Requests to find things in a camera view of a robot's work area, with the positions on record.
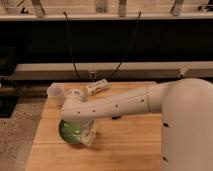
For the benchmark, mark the clear gripper body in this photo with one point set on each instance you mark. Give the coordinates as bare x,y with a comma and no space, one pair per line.
88,134

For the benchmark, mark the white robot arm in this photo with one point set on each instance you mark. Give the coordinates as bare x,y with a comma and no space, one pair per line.
186,110

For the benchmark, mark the green ceramic bowl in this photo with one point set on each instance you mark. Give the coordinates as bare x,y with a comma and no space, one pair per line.
71,132

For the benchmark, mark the clear plastic cup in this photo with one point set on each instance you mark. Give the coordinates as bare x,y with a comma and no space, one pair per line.
56,93

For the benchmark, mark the black phone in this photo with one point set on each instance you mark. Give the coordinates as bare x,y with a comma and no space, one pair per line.
116,117

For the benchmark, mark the white tube bottle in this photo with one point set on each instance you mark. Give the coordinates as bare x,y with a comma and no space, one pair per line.
96,87

